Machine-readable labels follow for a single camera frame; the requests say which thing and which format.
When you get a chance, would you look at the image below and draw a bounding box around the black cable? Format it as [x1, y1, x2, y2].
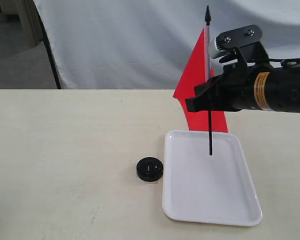
[267, 56, 300, 70]

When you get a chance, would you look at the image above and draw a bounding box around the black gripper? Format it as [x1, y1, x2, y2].
[185, 63, 256, 113]

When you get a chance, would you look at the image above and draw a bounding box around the wrist camera with black bracket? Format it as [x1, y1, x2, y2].
[208, 24, 269, 63]

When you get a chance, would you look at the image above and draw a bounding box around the red flag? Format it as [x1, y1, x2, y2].
[173, 6, 228, 155]

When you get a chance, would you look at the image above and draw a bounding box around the black backdrop frame pole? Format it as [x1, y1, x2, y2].
[35, 7, 62, 90]

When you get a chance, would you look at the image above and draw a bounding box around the white plastic tray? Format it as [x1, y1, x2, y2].
[162, 130, 263, 227]

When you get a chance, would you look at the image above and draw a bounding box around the black round flag base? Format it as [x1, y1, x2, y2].
[136, 156, 164, 182]

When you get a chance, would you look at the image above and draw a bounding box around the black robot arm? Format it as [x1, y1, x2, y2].
[185, 62, 300, 113]

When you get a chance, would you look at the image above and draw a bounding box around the white draped cloth backdrop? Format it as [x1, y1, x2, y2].
[35, 0, 300, 89]

